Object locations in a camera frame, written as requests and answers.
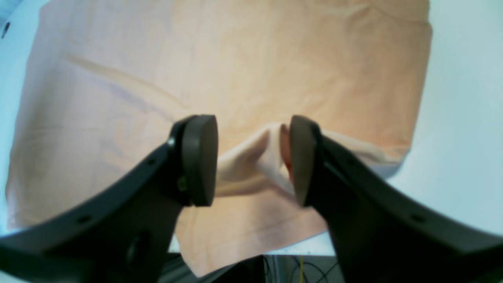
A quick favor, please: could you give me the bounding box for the peach orange T-shirt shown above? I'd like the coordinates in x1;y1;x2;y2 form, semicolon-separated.
1;0;432;277

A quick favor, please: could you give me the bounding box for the right table cable grommet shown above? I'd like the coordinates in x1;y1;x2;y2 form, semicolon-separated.
1;22;11;39

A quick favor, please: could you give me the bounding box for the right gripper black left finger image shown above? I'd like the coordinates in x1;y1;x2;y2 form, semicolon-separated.
0;115;218;283

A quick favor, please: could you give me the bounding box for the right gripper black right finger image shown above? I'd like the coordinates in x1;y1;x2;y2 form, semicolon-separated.
289;115;503;283

